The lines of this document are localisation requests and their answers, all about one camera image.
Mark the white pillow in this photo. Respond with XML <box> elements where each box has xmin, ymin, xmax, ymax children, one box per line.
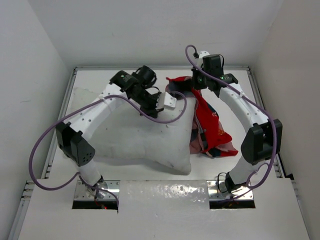
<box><xmin>69</xmin><ymin>86</ymin><xmax>196</xmax><ymax>176</ymax></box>

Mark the red patterned pillowcase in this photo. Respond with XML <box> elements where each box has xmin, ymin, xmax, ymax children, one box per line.
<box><xmin>165</xmin><ymin>76</ymin><xmax>239</xmax><ymax>158</ymax></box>

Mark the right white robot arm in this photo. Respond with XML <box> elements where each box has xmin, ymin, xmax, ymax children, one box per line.
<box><xmin>192</xmin><ymin>51</ymin><xmax>283</xmax><ymax>194</ymax></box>

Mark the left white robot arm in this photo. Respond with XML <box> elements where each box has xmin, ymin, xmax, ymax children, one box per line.
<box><xmin>55</xmin><ymin>65</ymin><xmax>161</xmax><ymax>186</ymax></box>

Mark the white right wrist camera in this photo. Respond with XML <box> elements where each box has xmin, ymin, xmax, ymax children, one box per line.
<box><xmin>196</xmin><ymin>51</ymin><xmax>210</xmax><ymax>67</ymax></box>

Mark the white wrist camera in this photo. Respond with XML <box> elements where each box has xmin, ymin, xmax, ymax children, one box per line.
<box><xmin>157</xmin><ymin>92</ymin><xmax>177</xmax><ymax>110</ymax></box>
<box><xmin>196</xmin><ymin>51</ymin><xmax>210</xmax><ymax>67</ymax></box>

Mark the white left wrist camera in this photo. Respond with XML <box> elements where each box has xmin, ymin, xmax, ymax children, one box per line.
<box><xmin>157</xmin><ymin>92</ymin><xmax>177</xmax><ymax>110</ymax></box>

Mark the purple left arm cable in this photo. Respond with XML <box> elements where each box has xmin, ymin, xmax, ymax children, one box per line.
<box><xmin>29</xmin><ymin>91</ymin><xmax>188</xmax><ymax>208</ymax></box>

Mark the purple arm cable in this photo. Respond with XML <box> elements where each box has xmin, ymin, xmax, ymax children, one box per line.
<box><xmin>29</xmin><ymin>91</ymin><xmax>188</xmax><ymax>208</ymax></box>
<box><xmin>184</xmin><ymin>44</ymin><xmax>278</xmax><ymax>201</ymax></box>

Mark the aluminium table frame rail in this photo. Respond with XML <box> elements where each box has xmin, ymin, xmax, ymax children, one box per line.
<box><xmin>247</xmin><ymin>68</ymin><xmax>285</xmax><ymax>178</ymax></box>

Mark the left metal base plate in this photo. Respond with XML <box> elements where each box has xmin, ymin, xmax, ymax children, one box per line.
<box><xmin>73</xmin><ymin>180</ymin><xmax>120</xmax><ymax>201</ymax></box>

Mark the metal base plate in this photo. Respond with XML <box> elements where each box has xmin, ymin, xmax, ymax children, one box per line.
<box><xmin>207</xmin><ymin>180</ymin><xmax>254</xmax><ymax>201</ymax></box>
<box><xmin>73</xmin><ymin>180</ymin><xmax>120</xmax><ymax>201</ymax></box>

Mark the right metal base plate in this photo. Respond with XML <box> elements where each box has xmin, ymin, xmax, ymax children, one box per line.
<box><xmin>207</xmin><ymin>180</ymin><xmax>254</xmax><ymax>201</ymax></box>

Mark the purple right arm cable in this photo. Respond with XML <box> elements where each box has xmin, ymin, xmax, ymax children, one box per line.
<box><xmin>184</xmin><ymin>44</ymin><xmax>278</xmax><ymax>201</ymax></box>

